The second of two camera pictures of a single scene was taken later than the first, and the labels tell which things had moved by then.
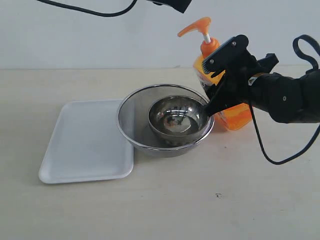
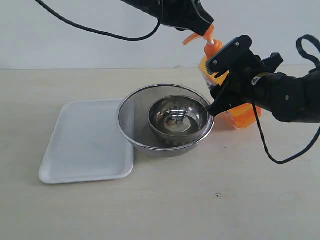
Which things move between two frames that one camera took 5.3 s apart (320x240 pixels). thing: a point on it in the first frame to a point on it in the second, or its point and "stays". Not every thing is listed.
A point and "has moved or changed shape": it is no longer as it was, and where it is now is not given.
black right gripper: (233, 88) stays
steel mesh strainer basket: (163, 120) stays
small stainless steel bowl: (178, 117) stays
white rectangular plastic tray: (87, 145) stays
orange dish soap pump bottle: (238, 119) has moved or changed shape
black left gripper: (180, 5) to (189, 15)
